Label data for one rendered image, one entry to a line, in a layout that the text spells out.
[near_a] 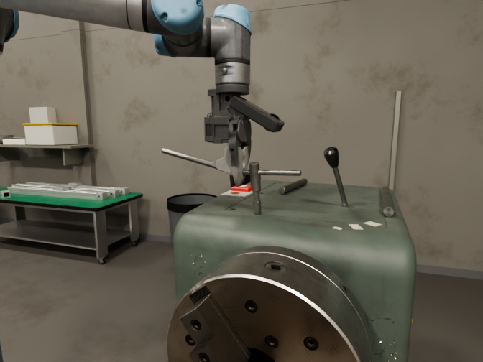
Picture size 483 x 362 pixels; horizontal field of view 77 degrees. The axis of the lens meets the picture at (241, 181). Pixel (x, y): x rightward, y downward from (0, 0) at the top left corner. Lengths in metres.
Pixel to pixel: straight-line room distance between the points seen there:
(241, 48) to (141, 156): 3.58
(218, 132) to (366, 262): 0.38
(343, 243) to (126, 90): 3.91
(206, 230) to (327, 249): 0.25
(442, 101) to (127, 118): 3.53
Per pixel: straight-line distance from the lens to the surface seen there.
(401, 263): 0.57
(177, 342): 0.57
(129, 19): 0.55
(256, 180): 0.65
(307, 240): 0.58
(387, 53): 3.49
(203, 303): 0.47
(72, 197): 4.10
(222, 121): 0.64
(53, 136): 4.42
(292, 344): 0.47
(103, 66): 4.53
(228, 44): 0.65
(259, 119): 0.62
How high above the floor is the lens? 1.44
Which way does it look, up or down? 9 degrees down
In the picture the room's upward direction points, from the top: straight up
